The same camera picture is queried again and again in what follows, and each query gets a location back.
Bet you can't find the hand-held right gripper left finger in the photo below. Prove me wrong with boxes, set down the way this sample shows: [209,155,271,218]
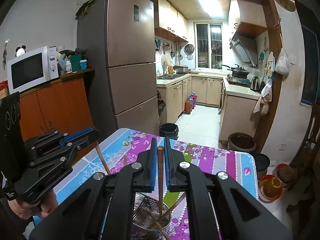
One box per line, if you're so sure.
[29,138,158,240]

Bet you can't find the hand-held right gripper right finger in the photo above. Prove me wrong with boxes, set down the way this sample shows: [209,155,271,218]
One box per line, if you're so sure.
[164,137,293,240]

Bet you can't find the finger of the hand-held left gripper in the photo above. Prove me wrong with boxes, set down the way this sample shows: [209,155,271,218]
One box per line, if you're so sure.
[29,144,84,168]
[24,127,101,153]

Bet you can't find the bunch of wooden chopsticks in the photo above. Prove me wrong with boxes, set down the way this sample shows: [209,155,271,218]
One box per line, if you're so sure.
[154,192,187,240]

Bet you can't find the perforated metal utensil holder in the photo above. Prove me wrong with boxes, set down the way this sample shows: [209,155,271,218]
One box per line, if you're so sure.
[132,192,187,232]

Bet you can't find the person's left forearm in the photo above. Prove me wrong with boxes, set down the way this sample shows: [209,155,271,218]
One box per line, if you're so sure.
[0,197,42,240]

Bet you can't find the person's left hand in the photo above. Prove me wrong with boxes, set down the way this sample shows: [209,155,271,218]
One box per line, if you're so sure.
[37,190,59,218]

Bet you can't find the black trash bin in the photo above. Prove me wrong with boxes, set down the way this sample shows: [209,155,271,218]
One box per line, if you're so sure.
[159,122,179,140]

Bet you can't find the orange wooden cabinet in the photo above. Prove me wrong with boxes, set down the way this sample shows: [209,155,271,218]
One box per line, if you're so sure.
[0,66,97,163]

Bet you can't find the floral striped tablecloth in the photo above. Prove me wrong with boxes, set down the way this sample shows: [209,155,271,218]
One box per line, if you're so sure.
[32,127,259,240]

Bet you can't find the green box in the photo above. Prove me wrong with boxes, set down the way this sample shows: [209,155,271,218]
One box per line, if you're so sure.
[70,54,83,72]

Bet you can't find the brown ceramic jar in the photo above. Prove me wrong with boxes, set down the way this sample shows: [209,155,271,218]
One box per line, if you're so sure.
[227,132,257,154]

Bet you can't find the white microwave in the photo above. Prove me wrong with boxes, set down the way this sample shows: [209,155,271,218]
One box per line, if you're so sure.
[6,45,59,94]

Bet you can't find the dark bag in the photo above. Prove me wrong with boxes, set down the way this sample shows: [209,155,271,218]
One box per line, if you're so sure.
[59,48,87,60]

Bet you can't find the beige kitchen base cabinets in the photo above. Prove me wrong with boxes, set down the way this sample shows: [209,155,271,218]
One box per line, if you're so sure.
[156,74,262,145]

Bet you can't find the black pot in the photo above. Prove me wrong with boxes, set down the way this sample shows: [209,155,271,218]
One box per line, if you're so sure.
[252,153,271,179]

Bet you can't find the brown refrigerator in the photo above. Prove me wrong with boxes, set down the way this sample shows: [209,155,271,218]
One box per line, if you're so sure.
[76,0,160,137]

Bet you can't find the black alarm clock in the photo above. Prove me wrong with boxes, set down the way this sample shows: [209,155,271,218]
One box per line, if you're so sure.
[15,44,27,57]

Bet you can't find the orange plastic basin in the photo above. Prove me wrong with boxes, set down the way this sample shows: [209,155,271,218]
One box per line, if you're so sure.
[258,174,284,202]

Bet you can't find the gas stove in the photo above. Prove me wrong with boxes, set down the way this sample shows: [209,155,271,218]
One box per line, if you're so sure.
[226,76,250,85]

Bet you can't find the hanging metal colander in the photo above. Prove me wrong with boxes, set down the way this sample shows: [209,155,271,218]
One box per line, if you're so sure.
[184,44,195,60]

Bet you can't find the white hanging cloth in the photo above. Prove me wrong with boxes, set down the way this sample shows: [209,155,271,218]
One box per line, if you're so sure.
[253,79,273,117]

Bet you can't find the black wok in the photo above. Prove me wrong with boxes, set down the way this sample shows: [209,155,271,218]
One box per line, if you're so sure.
[221,64,250,77]

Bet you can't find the red plastic basin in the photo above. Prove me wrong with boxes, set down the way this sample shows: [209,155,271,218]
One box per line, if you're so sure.
[276,164,298,184]

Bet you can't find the steel electric kettle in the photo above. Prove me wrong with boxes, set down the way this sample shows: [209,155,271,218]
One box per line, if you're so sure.
[250,76,260,92]

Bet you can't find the barred kitchen window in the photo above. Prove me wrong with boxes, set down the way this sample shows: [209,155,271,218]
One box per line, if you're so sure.
[194,22,223,68]

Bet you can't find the steel range hood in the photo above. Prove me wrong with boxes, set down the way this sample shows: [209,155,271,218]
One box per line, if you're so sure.
[229,34,259,67]

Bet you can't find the white hanging towel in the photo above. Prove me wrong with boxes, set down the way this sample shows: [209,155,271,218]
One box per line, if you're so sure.
[265,51,275,74]

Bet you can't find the dark wooden chair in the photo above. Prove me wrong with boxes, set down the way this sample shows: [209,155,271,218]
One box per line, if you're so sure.
[286,102,320,220]

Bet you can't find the white hanging plastic bag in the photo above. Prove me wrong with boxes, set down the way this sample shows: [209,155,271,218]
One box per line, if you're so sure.
[274,47,290,75]

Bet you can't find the square kitchen ceiling light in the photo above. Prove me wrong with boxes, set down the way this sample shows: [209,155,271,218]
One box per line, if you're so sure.
[197,0,225,18]

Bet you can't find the dark room window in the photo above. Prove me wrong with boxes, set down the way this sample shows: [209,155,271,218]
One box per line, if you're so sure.
[299,25,320,107]

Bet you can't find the beige cabinet above hood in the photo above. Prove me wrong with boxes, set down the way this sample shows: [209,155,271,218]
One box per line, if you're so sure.
[227,0,269,39]

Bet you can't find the beige wall cabinets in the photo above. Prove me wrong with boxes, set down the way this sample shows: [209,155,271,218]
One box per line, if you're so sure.
[154,0,189,43]

